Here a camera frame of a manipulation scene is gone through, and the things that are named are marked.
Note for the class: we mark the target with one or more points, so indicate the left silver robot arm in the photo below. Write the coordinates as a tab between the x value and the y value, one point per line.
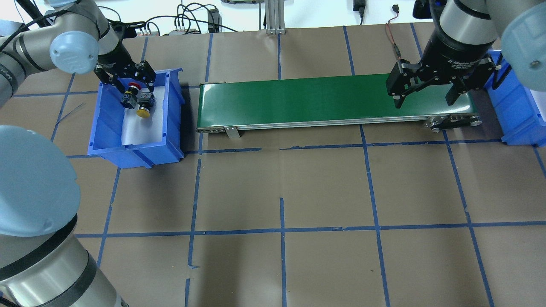
43	264

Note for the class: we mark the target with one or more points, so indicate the blue plastic bin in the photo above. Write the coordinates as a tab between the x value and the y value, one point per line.
520	112
106	131

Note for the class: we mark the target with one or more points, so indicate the left blue plastic bin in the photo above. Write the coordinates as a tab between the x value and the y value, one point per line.
106	131

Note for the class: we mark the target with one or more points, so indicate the yellow push button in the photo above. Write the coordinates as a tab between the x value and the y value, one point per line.
145	102

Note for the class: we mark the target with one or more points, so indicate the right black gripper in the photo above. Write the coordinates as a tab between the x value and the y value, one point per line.
453	53

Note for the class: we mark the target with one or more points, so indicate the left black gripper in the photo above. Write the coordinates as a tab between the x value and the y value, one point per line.
114	56

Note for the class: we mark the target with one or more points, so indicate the aluminium frame post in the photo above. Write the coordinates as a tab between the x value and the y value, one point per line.
275	17

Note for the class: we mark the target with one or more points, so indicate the green conveyor belt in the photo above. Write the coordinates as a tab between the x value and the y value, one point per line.
231	107

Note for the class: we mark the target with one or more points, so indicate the right blue plastic bin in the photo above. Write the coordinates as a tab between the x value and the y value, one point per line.
520	112

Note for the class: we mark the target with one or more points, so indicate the white foam pad left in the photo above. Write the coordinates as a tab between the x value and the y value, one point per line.
136	130

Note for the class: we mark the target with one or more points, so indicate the red push button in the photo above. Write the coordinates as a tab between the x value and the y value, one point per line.
130	97

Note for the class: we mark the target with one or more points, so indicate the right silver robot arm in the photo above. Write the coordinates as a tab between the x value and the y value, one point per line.
457	50

